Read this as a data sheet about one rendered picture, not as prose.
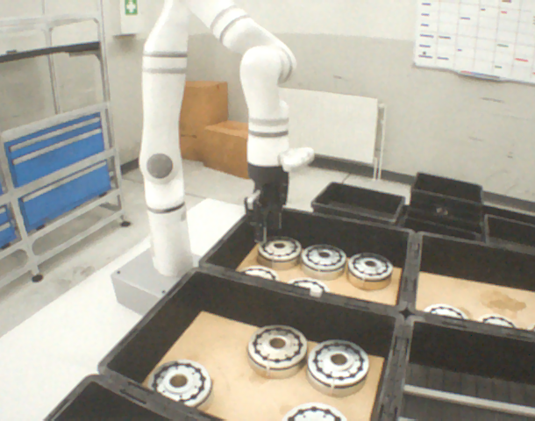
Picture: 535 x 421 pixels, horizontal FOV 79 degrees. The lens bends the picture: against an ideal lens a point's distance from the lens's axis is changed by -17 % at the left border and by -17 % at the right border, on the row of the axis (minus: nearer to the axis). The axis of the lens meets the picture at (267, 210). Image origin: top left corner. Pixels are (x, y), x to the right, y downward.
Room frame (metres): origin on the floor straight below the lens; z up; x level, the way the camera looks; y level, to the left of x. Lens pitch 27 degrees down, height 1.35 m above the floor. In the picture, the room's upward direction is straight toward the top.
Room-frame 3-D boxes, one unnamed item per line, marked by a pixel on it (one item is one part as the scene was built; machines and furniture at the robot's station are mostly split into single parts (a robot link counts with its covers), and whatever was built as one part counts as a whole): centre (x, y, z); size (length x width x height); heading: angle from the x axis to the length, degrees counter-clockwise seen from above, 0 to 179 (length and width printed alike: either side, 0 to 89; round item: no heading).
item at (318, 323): (0.40, 0.01, 0.87); 0.40 x 0.30 x 0.11; 68
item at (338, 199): (1.62, -0.43, 0.37); 0.40 x 0.30 x 0.45; 62
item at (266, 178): (0.67, 0.00, 1.08); 0.08 x 0.08 x 0.09
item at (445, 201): (1.79, -0.98, 0.37); 0.40 x 0.30 x 0.45; 62
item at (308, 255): (0.75, -0.13, 0.86); 0.10 x 0.10 x 0.01
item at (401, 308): (0.68, -0.10, 0.92); 0.40 x 0.30 x 0.02; 68
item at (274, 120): (0.66, 0.00, 1.25); 0.09 x 0.07 x 0.15; 149
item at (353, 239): (0.68, -0.10, 0.87); 0.40 x 0.30 x 0.11; 68
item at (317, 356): (0.43, -0.12, 0.86); 0.10 x 0.10 x 0.01
